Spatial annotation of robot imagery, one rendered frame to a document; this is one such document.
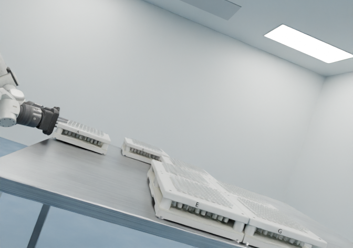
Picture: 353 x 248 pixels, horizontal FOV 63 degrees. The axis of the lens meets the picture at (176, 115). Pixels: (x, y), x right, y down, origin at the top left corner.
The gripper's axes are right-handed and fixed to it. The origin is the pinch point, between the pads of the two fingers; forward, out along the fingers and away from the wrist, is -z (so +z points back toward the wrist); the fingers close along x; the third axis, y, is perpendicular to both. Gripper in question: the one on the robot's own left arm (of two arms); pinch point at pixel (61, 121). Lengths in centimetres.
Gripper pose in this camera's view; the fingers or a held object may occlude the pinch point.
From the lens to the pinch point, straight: 155.2
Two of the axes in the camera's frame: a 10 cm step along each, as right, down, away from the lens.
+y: 1.5, 0.1, -9.9
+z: -9.3, -3.5, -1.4
